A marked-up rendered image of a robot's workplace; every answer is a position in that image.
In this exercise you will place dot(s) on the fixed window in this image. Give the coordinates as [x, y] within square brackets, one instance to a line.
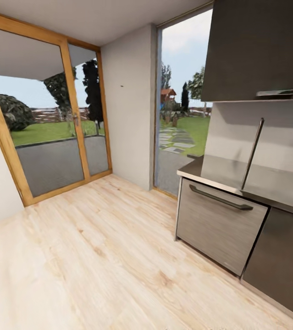
[181, 120]

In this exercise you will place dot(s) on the cabinet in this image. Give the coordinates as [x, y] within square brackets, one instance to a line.
[250, 52]

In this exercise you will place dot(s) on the dishwasher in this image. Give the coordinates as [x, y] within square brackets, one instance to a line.
[221, 224]

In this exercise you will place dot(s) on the door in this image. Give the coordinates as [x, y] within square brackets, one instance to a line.
[54, 132]

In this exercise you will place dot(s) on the poster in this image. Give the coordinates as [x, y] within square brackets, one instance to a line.
[253, 150]

